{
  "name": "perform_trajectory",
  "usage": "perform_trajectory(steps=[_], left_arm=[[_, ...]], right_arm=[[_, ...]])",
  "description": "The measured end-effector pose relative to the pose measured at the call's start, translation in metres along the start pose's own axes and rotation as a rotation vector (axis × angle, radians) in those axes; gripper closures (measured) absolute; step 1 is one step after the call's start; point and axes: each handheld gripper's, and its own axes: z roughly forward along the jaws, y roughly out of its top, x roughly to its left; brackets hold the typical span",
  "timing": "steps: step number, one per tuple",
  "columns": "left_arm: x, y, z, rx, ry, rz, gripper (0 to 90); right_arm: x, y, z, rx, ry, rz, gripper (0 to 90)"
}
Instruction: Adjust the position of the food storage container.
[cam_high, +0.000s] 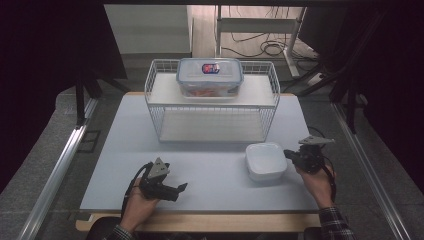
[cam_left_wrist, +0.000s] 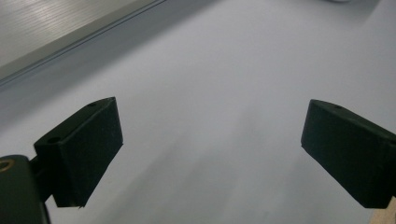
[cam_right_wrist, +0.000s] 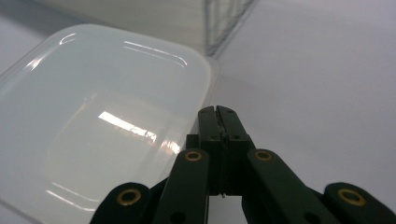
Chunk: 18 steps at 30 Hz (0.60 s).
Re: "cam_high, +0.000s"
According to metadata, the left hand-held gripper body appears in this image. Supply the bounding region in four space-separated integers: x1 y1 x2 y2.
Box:
139 157 180 202

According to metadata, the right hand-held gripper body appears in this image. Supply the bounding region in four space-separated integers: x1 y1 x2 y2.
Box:
292 135 336 175

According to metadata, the person's left hand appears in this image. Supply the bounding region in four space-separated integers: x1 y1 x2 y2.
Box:
119 178 161 233

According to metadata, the person's right hand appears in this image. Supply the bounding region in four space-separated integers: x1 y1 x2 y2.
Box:
294 164 338 210

